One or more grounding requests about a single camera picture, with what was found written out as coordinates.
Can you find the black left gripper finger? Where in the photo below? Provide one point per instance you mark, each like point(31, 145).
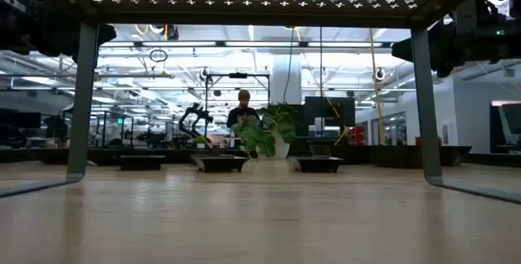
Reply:
point(106, 35)

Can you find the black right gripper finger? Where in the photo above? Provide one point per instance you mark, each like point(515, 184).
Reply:
point(405, 50)

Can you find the black wavy square plate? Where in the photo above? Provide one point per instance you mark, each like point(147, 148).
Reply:
point(321, 150)

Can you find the black square mini plate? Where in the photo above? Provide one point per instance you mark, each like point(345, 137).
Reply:
point(140, 163)
point(315, 165)
point(220, 164)

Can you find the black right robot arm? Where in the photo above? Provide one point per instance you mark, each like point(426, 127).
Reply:
point(513, 44)

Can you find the black idle robot arm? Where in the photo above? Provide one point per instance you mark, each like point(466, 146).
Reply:
point(198, 111)

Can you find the black office chair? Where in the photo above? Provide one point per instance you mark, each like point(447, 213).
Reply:
point(56, 124)

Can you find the black computer monitor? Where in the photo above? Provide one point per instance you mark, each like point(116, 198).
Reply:
point(24, 120)

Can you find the black flat monitor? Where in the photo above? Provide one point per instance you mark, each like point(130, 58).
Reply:
point(338, 111)

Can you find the red storage bins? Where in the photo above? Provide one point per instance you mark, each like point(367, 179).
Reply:
point(358, 135)

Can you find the long ceiling light bar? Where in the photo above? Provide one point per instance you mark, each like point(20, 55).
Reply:
point(264, 44)

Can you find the small plant in white pot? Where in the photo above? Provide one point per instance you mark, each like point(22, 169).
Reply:
point(201, 144)

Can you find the grey perforated metal shelf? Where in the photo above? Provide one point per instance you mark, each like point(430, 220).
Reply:
point(260, 17)

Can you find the person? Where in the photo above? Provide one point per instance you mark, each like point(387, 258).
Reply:
point(244, 114)

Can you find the green plant in white pot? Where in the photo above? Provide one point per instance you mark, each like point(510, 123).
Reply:
point(256, 137)

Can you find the black aluminium table frame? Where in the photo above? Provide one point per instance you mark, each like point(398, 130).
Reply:
point(496, 159)

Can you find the black camera rig frame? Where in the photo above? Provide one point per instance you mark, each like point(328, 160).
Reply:
point(238, 75)

